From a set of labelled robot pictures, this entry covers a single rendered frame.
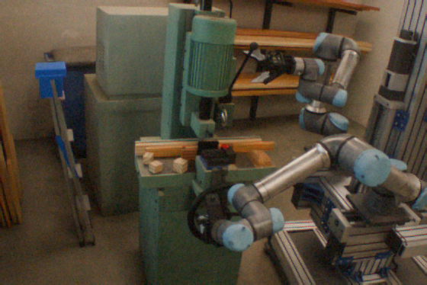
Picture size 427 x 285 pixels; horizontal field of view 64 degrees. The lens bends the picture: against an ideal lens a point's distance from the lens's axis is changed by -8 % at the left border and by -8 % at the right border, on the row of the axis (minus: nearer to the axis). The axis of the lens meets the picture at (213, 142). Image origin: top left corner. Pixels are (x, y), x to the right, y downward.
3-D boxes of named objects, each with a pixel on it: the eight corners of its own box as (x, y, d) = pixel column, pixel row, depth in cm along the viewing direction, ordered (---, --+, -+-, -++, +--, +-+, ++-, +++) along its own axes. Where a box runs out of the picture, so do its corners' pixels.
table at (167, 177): (143, 202, 139) (144, 189, 137) (133, 164, 165) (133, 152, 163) (284, 189, 159) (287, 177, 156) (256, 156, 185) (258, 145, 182)
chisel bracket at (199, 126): (197, 142, 159) (200, 123, 156) (190, 128, 171) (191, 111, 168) (214, 141, 162) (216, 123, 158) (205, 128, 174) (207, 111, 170)
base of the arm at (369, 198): (382, 196, 165) (388, 178, 161) (400, 215, 152) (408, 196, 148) (355, 197, 162) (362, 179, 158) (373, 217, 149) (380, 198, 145)
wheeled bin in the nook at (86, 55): (56, 168, 310) (48, 59, 269) (49, 142, 352) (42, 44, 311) (124, 156, 341) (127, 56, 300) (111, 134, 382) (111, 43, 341)
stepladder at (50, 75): (74, 250, 225) (33, 71, 170) (71, 226, 246) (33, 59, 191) (98, 243, 231) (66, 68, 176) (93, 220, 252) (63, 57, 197)
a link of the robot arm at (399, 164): (383, 179, 160) (393, 152, 155) (406, 194, 150) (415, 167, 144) (366, 183, 155) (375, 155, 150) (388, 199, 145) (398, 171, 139)
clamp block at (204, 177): (201, 191, 146) (203, 171, 142) (193, 174, 157) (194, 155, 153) (236, 188, 150) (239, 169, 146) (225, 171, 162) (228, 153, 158)
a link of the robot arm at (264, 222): (267, 195, 114) (235, 206, 110) (287, 216, 105) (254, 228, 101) (267, 214, 118) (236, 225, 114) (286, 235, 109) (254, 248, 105)
